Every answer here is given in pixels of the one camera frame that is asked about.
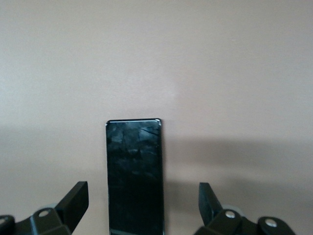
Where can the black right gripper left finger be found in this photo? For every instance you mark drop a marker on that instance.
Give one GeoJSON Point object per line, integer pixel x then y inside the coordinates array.
{"type": "Point", "coordinates": [73, 203]}

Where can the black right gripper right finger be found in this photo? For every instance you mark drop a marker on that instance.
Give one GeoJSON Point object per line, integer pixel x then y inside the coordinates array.
{"type": "Point", "coordinates": [207, 203]}

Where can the black slab smartphone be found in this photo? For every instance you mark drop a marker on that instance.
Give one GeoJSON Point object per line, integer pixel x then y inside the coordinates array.
{"type": "Point", "coordinates": [134, 176]}

